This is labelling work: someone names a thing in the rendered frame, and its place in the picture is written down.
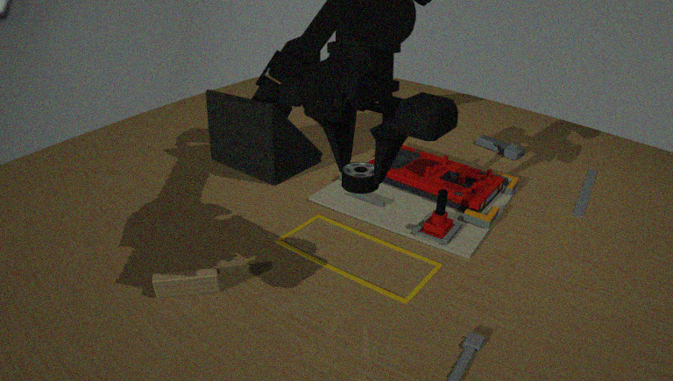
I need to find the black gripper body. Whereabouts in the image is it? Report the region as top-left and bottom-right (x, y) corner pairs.
(279, 32), (458, 141)

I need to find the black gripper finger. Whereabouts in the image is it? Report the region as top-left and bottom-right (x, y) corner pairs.
(370, 124), (407, 185)
(304, 109), (357, 173)

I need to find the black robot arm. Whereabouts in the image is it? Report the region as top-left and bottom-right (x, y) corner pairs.
(252, 0), (431, 122)

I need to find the black wheel with grey hub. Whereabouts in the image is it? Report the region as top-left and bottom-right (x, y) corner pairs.
(342, 162), (379, 194)

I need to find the yellow rectangular outline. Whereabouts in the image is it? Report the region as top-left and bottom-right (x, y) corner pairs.
(274, 215), (443, 304)

